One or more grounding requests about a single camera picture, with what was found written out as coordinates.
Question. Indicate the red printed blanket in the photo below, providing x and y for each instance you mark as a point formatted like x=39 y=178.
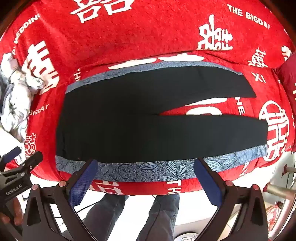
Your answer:
x=143 y=37

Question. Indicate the black pants with blue trim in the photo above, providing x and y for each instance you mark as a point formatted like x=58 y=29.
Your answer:
x=120 y=125

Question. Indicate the person's leg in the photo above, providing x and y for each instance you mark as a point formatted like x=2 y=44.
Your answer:
x=161 y=215
x=104 y=215

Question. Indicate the person's left leg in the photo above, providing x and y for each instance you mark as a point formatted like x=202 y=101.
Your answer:
x=104 y=215

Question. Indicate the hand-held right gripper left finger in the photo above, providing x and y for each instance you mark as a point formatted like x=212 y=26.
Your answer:
x=83 y=180

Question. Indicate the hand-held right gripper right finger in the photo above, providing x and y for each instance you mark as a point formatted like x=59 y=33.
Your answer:
x=210 y=183

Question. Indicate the person's right leg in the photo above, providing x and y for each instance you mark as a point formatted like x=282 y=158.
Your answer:
x=161 y=215

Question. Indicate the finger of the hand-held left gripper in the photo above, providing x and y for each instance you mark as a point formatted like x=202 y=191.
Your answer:
x=30 y=161
x=11 y=153

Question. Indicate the white patterned object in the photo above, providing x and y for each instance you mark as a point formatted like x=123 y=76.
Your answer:
x=186 y=236

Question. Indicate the metal rod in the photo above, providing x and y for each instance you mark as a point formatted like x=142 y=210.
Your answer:
x=281 y=191

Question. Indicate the person's left hand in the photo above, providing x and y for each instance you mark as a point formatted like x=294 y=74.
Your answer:
x=13 y=213

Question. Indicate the crumpled grey white cloth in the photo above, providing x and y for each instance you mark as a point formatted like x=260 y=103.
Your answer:
x=16 y=102

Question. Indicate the dark red cloth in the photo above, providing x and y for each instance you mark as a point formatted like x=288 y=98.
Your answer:
x=288 y=76

